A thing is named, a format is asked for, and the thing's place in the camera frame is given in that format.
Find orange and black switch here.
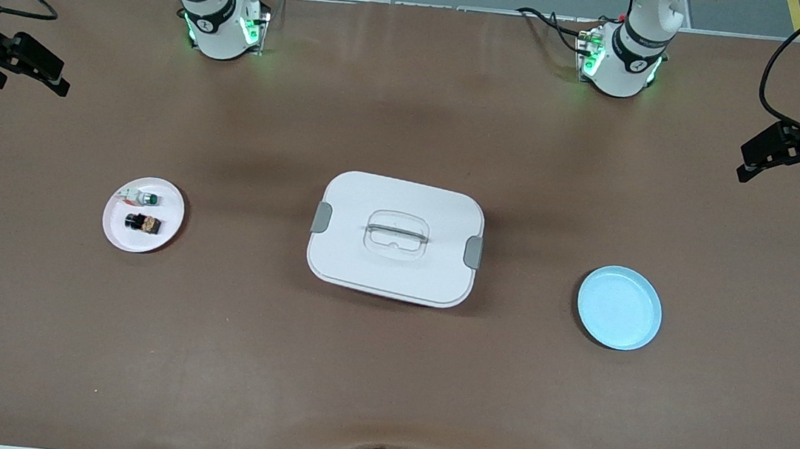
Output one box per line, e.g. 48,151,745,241
123,211,164,236

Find white lidded storage box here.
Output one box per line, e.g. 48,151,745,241
302,166,490,313

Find pink round plate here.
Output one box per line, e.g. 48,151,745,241
98,172,189,259

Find light blue round plate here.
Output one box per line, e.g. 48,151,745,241
572,262,668,355

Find green and white switch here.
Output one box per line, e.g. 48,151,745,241
115,186,160,209

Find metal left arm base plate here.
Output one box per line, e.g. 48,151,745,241
571,26,670,97

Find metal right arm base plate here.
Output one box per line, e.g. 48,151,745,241
179,0,274,58

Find black left arm base cable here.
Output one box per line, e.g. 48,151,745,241
512,4,594,55

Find metal table edge rail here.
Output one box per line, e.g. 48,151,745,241
291,0,800,54

